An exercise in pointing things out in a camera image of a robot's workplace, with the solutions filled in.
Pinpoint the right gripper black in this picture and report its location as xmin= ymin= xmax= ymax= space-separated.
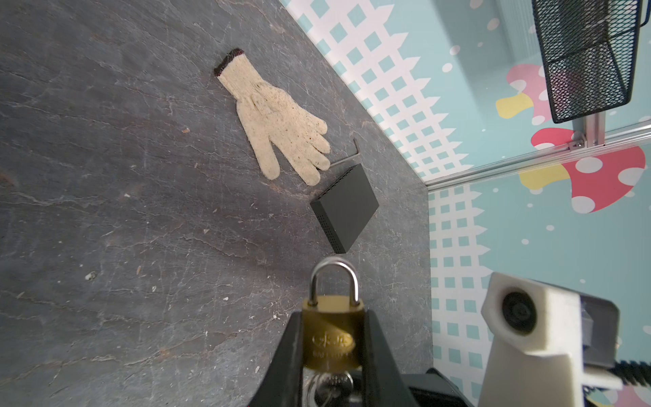
xmin=402 ymin=367 xmax=473 ymax=407

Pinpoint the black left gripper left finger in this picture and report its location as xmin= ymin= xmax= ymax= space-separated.
xmin=249 ymin=312 xmax=303 ymax=407

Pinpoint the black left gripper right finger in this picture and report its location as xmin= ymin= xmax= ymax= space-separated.
xmin=362 ymin=310 xmax=418 ymax=407

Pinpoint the small brass padlock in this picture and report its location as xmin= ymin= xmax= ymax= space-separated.
xmin=302 ymin=256 xmax=366 ymax=373

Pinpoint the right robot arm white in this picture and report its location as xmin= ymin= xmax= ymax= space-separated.
xmin=403 ymin=361 xmax=650 ymax=406

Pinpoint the metal hex key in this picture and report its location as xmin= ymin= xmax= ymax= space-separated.
xmin=331 ymin=138 xmax=361 ymax=168

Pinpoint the black flat box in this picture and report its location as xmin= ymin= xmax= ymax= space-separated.
xmin=310 ymin=164 xmax=379 ymax=254

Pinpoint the beige knit work glove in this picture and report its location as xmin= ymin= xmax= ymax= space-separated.
xmin=214 ymin=49 xmax=331 ymax=186

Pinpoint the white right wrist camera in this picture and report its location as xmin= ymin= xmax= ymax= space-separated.
xmin=478 ymin=272 xmax=623 ymax=406

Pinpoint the black mesh wall basket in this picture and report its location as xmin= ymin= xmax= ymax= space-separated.
xmin=532 ymin=0 xmax=650 ymax=124

